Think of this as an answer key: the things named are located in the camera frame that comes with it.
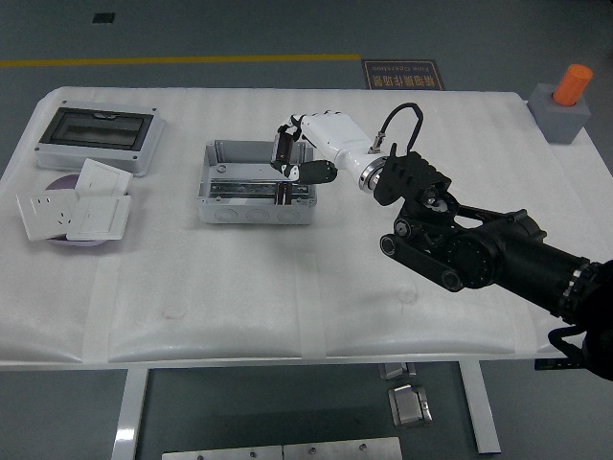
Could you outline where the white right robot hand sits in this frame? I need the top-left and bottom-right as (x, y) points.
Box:
(269, 110), (379, 186)

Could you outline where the grey open junction box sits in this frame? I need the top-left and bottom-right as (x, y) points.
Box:
(194, 139), (318, 226)

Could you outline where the grey distribution box, dark window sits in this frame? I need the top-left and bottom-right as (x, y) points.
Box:
(34, 99), (167, 179)

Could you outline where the brown floor sign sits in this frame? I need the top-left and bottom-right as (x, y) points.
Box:
(361, 59), (446, 91)

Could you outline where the white foam mat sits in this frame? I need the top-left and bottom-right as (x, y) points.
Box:
(0, 85), (613, 365)

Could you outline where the grey block holder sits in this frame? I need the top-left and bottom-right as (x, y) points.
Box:
(528, 82), (591, 145)

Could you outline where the small metal foot block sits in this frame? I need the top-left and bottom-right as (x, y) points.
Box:
(377, 362), (418, 382)

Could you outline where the orange cylinder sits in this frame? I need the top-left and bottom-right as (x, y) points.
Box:
(551, 63), (594, 107)

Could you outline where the purple plate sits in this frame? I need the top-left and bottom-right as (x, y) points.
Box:
(41, 174), (130, 248)

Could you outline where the large metal foot block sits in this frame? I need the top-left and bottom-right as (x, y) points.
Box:
(386, 382), (435, 429)

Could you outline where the white table leg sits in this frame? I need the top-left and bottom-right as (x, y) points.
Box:
(457, 361), (503, 455)
(111, 368), (150, 460)

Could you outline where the black table control panel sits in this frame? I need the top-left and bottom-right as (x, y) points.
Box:
(534, 356), (574, 371)

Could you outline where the grey metal plate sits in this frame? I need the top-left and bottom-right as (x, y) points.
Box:
(161, 445), (284, 460)
(282, 436), (403, 460)

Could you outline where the metal mounting rail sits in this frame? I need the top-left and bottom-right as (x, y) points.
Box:
(209, 179), (311, 198)

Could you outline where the white wall switch panel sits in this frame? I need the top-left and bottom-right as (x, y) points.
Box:
(65, 195), (132, 242)
(75, 157), (133, 196)

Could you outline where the white wall socket panel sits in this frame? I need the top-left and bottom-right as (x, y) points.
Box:
(15, 190), (80, 242)

